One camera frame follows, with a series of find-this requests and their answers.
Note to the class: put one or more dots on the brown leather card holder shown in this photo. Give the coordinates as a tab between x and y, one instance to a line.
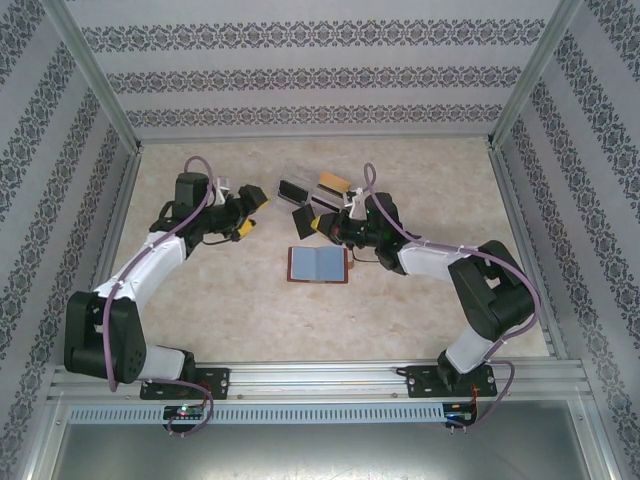
320	265

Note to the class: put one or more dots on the orange credit card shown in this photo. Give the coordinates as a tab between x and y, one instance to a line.
335	179

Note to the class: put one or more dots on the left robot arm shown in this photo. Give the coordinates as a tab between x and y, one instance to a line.
145	265

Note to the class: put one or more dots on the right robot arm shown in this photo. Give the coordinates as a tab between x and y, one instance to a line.
495	295

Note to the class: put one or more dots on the silver card with stripe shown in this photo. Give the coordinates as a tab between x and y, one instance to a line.
327	202

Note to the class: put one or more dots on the gold card with black stripe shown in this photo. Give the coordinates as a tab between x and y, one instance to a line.
330	190

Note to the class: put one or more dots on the clear acrylic card organizer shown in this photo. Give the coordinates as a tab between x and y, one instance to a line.
297	172

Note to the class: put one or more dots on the grey metal sheet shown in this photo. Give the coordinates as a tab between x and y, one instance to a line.
320	455

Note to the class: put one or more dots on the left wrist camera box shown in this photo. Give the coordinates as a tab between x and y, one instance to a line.
223	192

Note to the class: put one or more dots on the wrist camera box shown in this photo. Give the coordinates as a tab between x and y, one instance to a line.
357	207
223	192

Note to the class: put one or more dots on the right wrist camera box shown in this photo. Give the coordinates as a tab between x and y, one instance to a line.
357	207

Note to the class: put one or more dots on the aluminium side rail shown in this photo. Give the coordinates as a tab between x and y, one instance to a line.
112	235
520	240

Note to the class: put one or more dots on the aluminium mounting rail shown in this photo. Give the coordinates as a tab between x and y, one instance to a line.
320	380

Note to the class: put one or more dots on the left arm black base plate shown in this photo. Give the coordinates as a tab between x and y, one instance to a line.
217	382

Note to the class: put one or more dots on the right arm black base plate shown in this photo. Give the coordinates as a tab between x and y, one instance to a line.
420	382

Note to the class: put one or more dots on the aluminium frame post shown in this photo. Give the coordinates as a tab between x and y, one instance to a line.
537	75
95	75

